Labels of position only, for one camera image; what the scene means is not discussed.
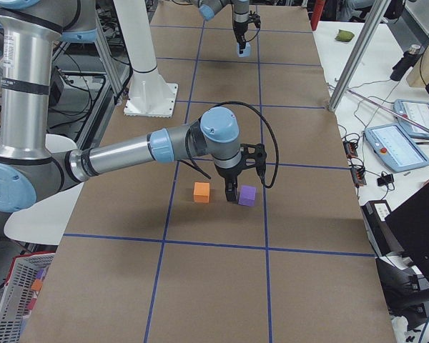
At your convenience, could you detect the purple foam block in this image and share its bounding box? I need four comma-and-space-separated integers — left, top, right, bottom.
238, 185, 257, 207

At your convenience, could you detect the light blue foam block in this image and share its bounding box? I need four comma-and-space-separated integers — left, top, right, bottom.
236, 42, 251, 58

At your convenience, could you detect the orange foam block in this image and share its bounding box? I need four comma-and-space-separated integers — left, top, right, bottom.
193, 182, 210, 204

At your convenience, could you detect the green bean bag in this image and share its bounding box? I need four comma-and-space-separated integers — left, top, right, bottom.
335, 29, 355, 43

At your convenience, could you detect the black box device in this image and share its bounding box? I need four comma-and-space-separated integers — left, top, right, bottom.
361, 200, 403, 256

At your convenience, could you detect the near teach pendant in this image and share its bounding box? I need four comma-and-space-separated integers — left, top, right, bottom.
365, 124, 429, 172

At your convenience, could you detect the teach pendant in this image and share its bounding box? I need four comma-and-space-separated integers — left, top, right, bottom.
365, 124, 429, 172
393, 99, 429, 139

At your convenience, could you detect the black bottle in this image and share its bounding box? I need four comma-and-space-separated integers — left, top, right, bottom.
390, 44, 422, 81

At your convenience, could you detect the far teach pendant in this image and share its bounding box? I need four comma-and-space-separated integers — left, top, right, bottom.
393, 99, 429, 139

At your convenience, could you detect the white mesh basket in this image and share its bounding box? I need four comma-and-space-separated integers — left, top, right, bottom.
0, 252, 54, 342

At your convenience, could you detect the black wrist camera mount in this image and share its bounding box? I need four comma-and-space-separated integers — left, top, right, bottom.
240, 144, 267, 181

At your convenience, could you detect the black camera cable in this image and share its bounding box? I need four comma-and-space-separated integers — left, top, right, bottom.
185, 101, 281, 189

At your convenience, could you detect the white pedestal column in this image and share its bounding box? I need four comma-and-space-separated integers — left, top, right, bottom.
114, 0, 178, 118

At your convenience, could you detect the aluminium frame post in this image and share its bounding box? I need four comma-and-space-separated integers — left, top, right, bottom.
327, 0, 390, 112

